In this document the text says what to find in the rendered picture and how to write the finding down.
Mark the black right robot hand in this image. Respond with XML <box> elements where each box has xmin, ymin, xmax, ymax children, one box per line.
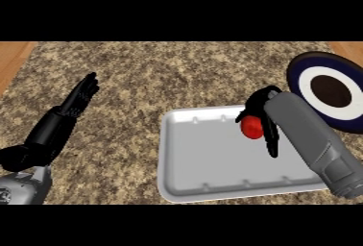
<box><xmin>235</xmin><ymin>85</ymin><xmax>285</xmax><ymax>160</ymax></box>

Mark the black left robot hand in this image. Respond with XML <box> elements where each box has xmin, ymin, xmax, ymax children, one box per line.
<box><xmin>56</xmin><ymin>71</ymin><xmax>100</xmax><ymax>118</ymax></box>

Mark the red tomato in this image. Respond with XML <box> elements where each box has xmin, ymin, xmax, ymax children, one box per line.
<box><xmin>239</xmin><ymin>114</ymin><xmax>266</xmax><ymax>140</ymax></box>

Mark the blue white brown plate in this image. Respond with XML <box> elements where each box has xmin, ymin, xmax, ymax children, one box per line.
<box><xmin>285</xmin><ymin>51</ymin><xmax>363</xmax><ymax>135</ymax></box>

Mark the white rectangular tray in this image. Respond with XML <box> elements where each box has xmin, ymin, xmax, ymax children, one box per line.
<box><xmin>156</xmin><ymin>104</ymin><xmax>333</xmax><ymax>205</ymax></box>

